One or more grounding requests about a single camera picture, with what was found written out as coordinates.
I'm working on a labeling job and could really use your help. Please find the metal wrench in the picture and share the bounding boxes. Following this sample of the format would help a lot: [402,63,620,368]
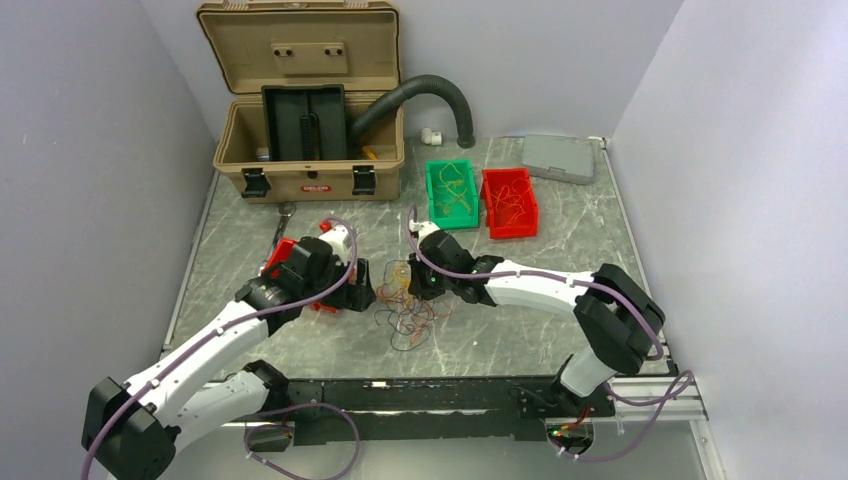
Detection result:
[269,202,297,256]

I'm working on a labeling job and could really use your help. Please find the red flat bin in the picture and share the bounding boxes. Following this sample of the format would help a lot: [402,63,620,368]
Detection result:
[259,237,347,298]

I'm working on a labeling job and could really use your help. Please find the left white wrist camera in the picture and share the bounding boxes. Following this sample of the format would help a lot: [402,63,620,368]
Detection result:
[319,221,353,265]

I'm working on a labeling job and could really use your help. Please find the black toolbox tray insert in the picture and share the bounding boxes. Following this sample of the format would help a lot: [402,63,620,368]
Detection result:
[261,84,348,162]

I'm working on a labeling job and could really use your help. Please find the grey plastic case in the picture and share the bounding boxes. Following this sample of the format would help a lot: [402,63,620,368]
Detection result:
[522,135,600,185]

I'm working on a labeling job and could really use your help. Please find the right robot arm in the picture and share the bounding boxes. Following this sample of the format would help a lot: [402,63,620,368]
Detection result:
[407,221,665,415]

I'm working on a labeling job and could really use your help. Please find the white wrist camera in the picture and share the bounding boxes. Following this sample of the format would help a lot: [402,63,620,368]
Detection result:
[319,221,353,265]
[408,220,441,242]

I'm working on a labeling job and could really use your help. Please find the black corrugated hose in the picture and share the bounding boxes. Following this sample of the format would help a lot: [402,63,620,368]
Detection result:
[349,74,477,150]

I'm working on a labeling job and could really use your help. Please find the green plastic bin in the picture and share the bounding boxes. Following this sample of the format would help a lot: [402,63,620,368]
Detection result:
[425,159,480,230]

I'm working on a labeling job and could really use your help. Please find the yellow cable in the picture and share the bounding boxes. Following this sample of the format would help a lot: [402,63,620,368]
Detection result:
[433,162,475,217]
[377,261,415,303]

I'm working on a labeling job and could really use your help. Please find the red plastic bin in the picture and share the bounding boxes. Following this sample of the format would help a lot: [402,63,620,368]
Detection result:
[481,168,539,240]

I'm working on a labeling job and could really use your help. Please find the tan plastic toolbox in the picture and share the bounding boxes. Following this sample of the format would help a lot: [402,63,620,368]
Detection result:
[196,1,405,204]

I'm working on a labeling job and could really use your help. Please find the aluminium frame profile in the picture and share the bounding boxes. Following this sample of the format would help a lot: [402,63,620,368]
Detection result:
[605,370,707,422]

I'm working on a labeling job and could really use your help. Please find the yellow tool in toolbox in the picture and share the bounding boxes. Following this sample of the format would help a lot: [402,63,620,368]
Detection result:
[362,147,378,160]

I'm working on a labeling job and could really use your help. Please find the orange cable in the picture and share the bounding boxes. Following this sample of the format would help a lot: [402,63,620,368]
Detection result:
[374,261,455,349]
[490,173,535,230]

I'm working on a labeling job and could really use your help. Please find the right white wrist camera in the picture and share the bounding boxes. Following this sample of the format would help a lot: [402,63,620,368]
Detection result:
[408,220,441,242]

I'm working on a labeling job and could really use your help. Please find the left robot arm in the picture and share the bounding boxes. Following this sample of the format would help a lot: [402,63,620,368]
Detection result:
[80,225,357,479]

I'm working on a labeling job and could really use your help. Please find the white pipe elbow fitting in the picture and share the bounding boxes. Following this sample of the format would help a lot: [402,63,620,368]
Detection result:
[420,128,443,146]

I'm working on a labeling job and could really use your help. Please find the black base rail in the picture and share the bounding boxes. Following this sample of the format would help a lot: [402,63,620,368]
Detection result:
[221,374,617,446]

